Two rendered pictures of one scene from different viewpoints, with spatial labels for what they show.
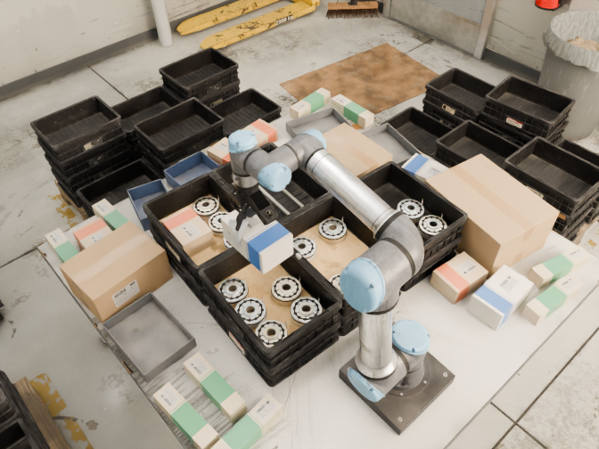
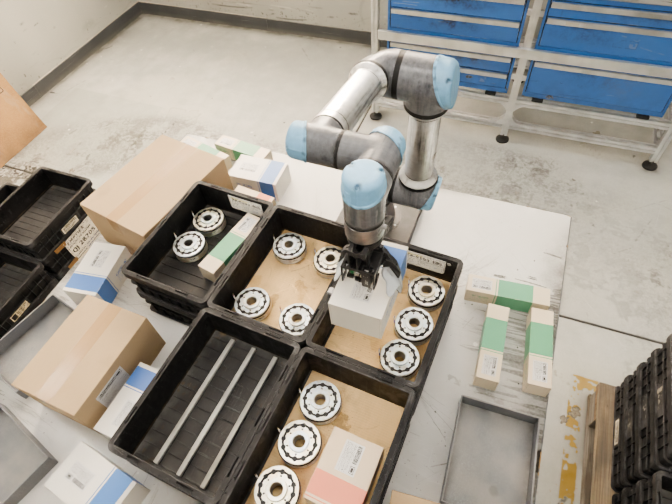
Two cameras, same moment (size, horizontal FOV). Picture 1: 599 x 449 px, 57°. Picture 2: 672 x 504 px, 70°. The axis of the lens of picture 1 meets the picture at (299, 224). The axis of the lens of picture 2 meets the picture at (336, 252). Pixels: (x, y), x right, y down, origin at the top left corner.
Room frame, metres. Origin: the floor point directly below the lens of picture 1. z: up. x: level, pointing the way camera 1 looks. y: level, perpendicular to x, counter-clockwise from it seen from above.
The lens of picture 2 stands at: (1.43, 0.65, 2.01)
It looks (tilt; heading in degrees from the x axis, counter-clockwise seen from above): 53 degrees down; 247
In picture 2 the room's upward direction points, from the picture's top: 6 degrees counter-clockwise
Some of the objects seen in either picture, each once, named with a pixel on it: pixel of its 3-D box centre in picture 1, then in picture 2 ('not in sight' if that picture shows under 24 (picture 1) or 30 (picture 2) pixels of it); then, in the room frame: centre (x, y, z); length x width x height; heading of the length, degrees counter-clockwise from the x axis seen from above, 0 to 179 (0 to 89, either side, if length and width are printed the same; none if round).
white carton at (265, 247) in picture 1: (257, 236); (369, 285); (1.13, 0.13, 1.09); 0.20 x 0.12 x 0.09; 41
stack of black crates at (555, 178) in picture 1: (542, 200); (62, 236); (2.00, -1.25, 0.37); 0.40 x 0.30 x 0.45; 41
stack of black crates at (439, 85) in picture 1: (460, 111); not in sight; (2.86, -1.03, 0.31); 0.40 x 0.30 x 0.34; 41
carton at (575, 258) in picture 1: (559, 266); (204, 155); (1.27, -0.97, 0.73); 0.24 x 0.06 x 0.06; 117
